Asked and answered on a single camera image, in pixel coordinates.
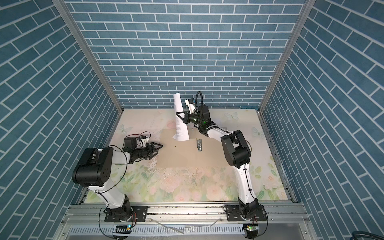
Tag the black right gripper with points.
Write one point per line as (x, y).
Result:
(187, 119)

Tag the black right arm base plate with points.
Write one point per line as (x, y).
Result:
(236, 213)

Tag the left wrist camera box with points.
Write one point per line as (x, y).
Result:
(130, 144)

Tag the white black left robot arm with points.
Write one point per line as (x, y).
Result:
(94, 169)

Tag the aluminium right corner post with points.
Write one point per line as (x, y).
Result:
(288, 49)

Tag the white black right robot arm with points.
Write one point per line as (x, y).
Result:
(237, 153)

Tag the white printed text sheet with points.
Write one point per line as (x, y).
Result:
(181, 128)

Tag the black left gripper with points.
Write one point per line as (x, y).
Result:
(148, 151)

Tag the aluminium front rail frame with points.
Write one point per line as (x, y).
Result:
(282, 220)

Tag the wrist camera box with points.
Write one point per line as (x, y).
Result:
(130, 144)
(197, 109)

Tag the aluminium left corner post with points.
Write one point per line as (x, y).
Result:
(76, 32)

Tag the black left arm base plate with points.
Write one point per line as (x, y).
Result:
(135, 214)

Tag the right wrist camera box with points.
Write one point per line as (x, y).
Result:
(197, 109)

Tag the aluminium corner post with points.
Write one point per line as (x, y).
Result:
(288, 49)
(76, 32)

